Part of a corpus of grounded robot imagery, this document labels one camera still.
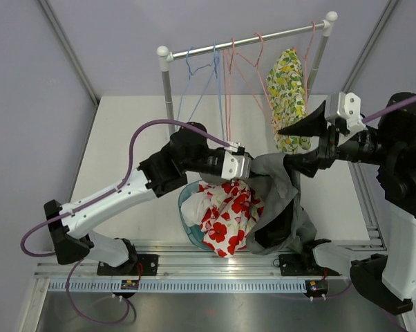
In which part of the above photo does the red poppy print skirt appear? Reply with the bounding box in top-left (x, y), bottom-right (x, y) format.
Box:
top-left (198, 181), bottom-right (265, 258)

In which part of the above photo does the pink hanger with lemon skirt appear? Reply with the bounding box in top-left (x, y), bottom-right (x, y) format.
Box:
top-left (294, 21), bottom-right (316, 107)

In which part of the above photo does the pink hanger with poppy skirt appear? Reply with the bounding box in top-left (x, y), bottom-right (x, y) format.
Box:
top-left (222, 37), bottom-right (235, 141)

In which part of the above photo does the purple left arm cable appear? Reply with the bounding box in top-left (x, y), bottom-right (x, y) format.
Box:
top-left (21, 119), bottom-right (236, 324)

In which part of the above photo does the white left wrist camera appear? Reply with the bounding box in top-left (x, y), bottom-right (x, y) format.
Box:
top-left (220, 142), bottom-right (252, 180)

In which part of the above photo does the lemon print skirt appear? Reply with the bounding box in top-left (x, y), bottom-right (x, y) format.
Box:
top-left (265, 48), bottom-right (311, 154)

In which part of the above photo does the pink hanger with grey skirt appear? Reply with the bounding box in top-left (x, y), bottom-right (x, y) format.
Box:
top-left (230, 32), bottom-right (271, 121)

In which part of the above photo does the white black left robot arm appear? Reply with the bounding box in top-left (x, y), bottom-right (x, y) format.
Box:
top-left (44, 122), bottom-right (228, 272)

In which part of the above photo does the white slotted cable duct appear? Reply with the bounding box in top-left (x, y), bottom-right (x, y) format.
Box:
top-left (48, 278), bottom-right (306, 293)

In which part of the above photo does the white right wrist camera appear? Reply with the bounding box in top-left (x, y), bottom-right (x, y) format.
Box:
top-left (324, 92), bottom-right (366, 137)

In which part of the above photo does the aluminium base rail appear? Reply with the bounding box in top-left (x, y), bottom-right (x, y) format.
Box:
top-left (33, 240), bottom-right (389, 279)

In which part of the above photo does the silver clothes rack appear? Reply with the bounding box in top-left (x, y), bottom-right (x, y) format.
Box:
top-left (156, 11), bottom-right (339, 120)

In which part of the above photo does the grey skirt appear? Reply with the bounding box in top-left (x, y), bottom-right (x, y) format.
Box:
top-left (200, 149), bottom-right (316, 255)

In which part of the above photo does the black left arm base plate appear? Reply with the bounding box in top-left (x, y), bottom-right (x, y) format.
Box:
top-left (97, 254), bottom-right (159, 277)

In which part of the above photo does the teal plastic basin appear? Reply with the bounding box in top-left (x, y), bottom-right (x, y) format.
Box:
top-left (178, 181), bottom-right (209, 251)

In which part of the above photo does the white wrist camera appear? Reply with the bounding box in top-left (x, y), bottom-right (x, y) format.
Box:
top-left (220, 142), bottom-right (252, 180)
top-left (324, 92), bottom-right (366, 137)

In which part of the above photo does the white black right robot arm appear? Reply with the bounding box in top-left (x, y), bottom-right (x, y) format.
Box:
top-left (279, 92), bottom-right (416, 315)

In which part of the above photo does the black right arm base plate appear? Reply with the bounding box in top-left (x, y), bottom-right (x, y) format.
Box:
top-left (272, 253), bottom-right (340, 277)

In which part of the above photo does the blue wire hanger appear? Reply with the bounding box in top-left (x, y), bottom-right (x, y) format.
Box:
top-left (185, 42), bottom-right (226, 139)
top-left (177, 47), bottom-right (211, 120)

